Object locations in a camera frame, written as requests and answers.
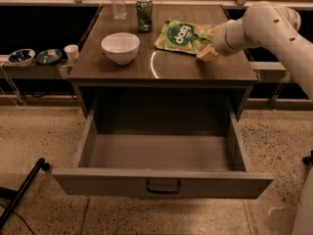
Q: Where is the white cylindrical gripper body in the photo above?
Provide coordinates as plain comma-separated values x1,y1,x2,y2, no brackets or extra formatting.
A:
212,19,258,56

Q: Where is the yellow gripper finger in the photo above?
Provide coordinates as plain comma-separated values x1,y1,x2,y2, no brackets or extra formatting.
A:
197,46,219,62
205,25,219,38

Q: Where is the green rice chip bag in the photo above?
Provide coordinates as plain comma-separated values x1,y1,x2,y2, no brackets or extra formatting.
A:
155,20,214,55

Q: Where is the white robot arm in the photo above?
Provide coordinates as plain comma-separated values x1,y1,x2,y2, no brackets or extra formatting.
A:
197,1,313,235

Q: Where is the grey cabinet with wooden top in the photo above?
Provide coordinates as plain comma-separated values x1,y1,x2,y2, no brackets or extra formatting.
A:
68,3,257,114

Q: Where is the open grey top drawer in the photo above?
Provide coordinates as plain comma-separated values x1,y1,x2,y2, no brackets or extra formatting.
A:
53,92,273,199

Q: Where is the green soda can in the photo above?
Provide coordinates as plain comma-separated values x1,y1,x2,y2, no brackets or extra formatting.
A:
136,0,153,32

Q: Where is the white ceramic bowl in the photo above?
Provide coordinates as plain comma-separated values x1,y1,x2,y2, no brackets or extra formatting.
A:
101,32,140,65

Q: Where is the clear plastic water bottle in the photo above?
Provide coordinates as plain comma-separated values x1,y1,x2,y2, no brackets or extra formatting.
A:
111,0,127,21

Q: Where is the small white paper cup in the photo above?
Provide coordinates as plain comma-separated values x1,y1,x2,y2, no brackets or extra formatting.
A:
64,44,79,63

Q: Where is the black caster wheel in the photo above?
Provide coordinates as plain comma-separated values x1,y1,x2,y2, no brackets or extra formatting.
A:
302,150,313,165

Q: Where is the dark blue shallow bowl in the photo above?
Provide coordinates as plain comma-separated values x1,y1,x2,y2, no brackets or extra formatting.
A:
36,49,63,66

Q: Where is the blue patterned bowl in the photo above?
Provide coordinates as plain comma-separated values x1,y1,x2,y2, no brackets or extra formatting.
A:
8,49,35,67

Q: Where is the low grey side shelf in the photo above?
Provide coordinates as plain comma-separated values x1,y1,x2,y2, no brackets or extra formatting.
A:
0,60,72,79

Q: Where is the black stand leg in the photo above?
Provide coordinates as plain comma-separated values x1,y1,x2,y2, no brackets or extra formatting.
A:
0,158,50,229

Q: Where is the black drawer handle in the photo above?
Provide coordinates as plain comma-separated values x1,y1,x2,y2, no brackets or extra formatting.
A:
146,179,181,195

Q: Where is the white cable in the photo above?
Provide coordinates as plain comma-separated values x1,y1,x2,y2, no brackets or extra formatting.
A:
0,62,27,109

